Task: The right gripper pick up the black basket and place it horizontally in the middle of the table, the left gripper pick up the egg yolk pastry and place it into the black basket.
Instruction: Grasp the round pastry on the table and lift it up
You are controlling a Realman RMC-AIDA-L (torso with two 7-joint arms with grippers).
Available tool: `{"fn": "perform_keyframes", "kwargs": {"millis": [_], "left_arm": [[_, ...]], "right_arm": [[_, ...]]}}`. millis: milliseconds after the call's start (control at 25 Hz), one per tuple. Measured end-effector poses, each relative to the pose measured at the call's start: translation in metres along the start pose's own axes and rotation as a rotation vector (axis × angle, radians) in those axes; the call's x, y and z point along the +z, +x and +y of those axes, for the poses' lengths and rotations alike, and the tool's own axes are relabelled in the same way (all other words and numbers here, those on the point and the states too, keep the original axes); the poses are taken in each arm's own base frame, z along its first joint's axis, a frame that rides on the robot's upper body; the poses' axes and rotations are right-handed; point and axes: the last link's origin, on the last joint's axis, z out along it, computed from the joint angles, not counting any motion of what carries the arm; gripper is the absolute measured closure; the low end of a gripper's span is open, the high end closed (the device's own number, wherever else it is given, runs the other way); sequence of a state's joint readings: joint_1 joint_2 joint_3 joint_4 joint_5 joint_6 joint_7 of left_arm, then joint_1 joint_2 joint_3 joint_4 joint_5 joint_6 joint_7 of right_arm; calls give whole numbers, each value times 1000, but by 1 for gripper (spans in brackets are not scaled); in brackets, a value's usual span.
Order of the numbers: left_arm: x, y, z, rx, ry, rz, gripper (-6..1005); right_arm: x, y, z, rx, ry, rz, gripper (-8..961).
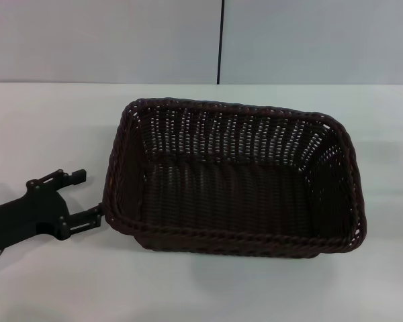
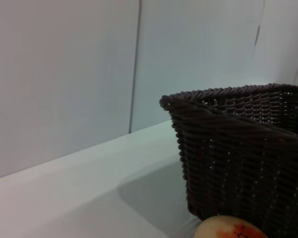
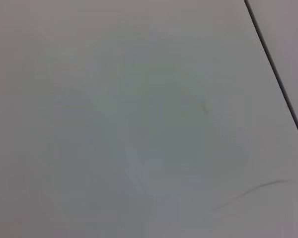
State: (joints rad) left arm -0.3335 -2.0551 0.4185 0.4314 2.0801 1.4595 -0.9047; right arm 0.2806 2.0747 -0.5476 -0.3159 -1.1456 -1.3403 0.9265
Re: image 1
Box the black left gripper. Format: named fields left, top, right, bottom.
left=0, top=168, right=107, bottom=255

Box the dark brown woven basket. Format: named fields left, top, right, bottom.
left=101, top=97, right=368, bottom=260

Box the thin black wall strip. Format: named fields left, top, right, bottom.
left=216, top=0, right=226, bottom=85

